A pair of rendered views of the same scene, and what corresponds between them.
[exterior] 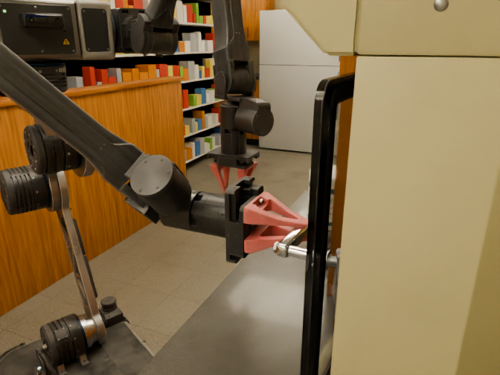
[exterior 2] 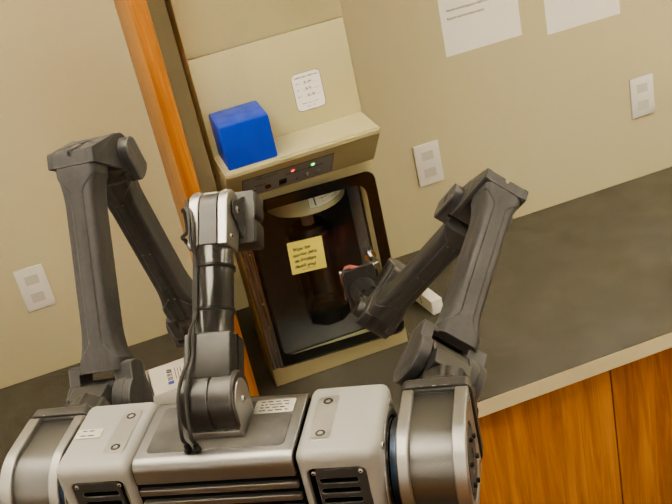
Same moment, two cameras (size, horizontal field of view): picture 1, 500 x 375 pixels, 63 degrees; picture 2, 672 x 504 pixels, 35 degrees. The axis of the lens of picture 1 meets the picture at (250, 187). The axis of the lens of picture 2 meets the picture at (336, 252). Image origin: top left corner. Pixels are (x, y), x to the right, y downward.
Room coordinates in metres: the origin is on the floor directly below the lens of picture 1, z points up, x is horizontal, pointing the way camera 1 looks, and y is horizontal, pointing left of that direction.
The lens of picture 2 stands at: (1.61, 1.53, 2.25)
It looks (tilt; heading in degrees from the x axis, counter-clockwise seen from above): 27 degrees down; 235
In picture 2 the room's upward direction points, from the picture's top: 13 degrees counter-clockwise
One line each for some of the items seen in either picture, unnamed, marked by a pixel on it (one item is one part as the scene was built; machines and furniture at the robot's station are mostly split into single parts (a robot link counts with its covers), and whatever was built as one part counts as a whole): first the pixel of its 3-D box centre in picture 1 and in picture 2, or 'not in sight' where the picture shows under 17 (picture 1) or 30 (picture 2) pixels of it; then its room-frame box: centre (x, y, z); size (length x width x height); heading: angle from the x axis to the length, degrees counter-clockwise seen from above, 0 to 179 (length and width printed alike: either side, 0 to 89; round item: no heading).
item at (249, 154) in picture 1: (233, 143); not in sight; (0.89, 0.04, 1.21); 0.10 x 0.07 x 0.07; 66
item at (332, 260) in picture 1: (334, 275); not in sight; (0.38, -0.09, 1.18); 0.02 x 0.02 x 0.06; 62
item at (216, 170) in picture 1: (230, 173); not in sight; (0.89, 0.05, 1.14); 0.07 x 0.07 x 0.09; 66
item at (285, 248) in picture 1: (308, 239); (357, 265); (0.44, -0.07, 1.20); 0.10 x 0.05 x 0.03; 152
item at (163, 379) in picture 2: not in sight; (183, 378); (0.75, -0.41, 0.96); 0.16 x 0.12 x 0.04; 157
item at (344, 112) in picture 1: (349, 228); (323, 272); (0.49, -0.13, 1.19); 0.30 x 0.01 x 0.40; 152
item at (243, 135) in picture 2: not in sight; (242, 135); (0.59, -0.13, 1.56); 0.10 x 0.10 x 0.09; 66
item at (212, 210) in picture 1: (223, 216); (365, 293); (0.51, 0.04, 1.20); 0.07 x 0.07 x 0.10; 66
